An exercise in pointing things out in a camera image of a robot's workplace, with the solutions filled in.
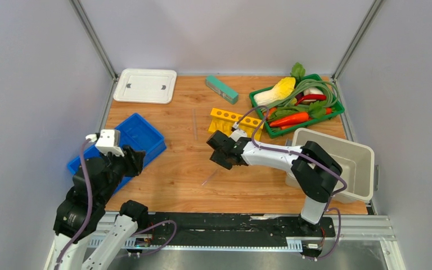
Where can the orange carrot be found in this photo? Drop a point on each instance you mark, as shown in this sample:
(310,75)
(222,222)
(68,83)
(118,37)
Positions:
(293,119)

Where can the yellow test tube rack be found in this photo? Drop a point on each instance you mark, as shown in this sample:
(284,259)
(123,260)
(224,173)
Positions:
(222,120)

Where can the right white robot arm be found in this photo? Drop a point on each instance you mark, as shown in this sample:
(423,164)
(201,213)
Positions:
(316,172)

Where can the beige plastic tub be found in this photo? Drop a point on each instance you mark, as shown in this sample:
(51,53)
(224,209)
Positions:
(356,160)

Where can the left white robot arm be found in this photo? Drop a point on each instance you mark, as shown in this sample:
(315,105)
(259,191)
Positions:
(77,217)

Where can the green vegetable tray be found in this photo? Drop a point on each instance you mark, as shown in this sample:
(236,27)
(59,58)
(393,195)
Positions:
(331,112)

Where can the napa cabbage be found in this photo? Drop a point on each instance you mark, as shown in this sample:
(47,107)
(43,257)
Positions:
(278,92)

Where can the teal rectangular box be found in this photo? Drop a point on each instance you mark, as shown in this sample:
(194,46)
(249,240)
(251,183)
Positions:
(222,89)

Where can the red chili pepper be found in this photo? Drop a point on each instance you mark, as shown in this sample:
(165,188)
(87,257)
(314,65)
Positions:
(310,98)

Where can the green leafy vegetable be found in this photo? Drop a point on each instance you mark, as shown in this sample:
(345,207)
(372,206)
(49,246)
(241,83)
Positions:
(298,71)

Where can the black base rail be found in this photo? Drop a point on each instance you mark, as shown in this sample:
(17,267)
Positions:
(231,230)

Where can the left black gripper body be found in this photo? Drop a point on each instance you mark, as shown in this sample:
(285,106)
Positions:
(118,166)

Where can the white tray lid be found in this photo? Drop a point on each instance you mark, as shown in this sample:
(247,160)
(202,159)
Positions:
(148,86)

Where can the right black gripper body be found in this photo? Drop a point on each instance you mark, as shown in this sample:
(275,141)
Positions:
(220,158)

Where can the green long beans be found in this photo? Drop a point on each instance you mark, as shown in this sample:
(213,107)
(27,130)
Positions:
(306,87)

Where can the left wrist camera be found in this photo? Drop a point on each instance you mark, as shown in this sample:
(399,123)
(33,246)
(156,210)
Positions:
(107,142)

